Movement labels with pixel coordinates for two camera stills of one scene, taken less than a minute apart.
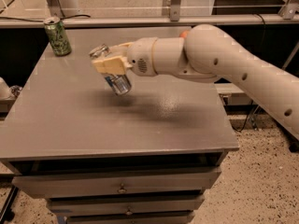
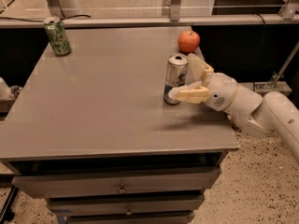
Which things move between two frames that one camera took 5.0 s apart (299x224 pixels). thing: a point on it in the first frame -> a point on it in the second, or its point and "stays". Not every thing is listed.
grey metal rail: (154, 21) stays
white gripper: (140, 56) -> (221, 90)
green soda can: (60, 40) stays
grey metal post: (175, 3) stays
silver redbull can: (121, 84) -> (177, 74)
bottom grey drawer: (125, 218) stays
